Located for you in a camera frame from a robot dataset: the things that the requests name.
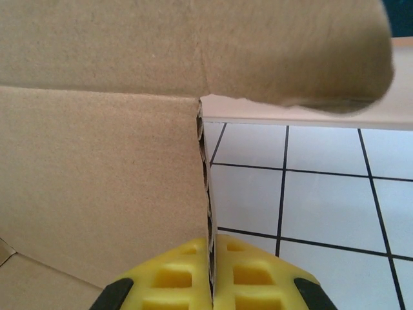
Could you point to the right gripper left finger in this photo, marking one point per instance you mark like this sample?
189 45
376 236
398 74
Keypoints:
174 284

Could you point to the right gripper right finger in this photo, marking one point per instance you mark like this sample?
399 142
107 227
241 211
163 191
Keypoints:
251 284

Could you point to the brown cardboard box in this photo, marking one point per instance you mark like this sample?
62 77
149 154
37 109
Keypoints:
96 161

